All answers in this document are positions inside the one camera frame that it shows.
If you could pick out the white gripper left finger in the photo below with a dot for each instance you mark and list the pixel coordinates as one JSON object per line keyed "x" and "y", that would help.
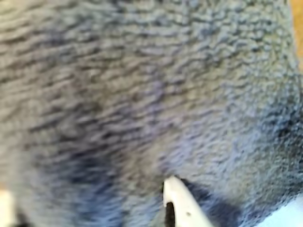
{"x": 6, "y": 208}

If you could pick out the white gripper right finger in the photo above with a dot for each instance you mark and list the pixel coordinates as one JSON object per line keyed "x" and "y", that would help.
{"x": 182, "y": 205}

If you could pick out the grey-blue terry cloth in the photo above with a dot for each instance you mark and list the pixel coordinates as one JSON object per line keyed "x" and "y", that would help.
{"x": 142, "y": 94}

